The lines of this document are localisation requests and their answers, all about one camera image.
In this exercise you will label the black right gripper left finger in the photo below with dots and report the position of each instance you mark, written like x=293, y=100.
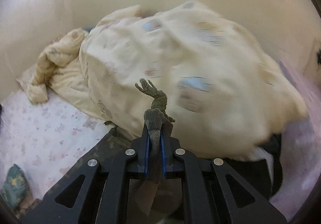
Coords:
x=137, y=164

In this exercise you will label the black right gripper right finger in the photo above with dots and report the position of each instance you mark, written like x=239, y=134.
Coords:
x=172, y=165

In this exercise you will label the camouflage green pants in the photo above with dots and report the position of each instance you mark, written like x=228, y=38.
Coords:
x=152, y=198

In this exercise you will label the black clothing pile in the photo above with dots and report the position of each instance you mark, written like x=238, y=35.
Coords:
x=262, y=169

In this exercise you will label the cream patterned comforter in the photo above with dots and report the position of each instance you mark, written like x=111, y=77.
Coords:
x=226, y=95

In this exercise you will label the white floral bed sheet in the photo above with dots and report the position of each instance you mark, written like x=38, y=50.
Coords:
x=46, y=140

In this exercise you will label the green yellow folded garment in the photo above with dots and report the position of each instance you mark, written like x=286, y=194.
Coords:
x=15, y=188

